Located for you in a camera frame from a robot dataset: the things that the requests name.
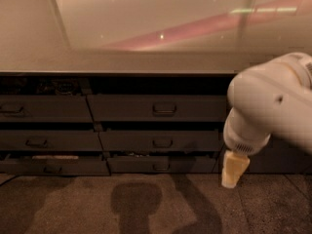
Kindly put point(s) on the dark items in left drawer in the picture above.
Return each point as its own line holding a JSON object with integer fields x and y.
{"x": 39, "y": 86}

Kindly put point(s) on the grey drawer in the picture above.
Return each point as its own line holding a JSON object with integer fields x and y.
{"x": 44, "y": 109}
{"x": 83, "y": 166}
{"x": 162, "y": 165}
{"x": 49, "y": 141}
{"x": 160, "y": 141}
{"x": 153, "y": 108}

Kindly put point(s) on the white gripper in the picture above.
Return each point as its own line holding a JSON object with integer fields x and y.
{"x": 244, "y": 144}

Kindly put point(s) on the white object in bottom drawer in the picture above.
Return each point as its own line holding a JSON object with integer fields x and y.
{"x": 55, "y": 158}

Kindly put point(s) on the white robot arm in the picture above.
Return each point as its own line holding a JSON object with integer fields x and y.
{"x": 269, "y": 99}

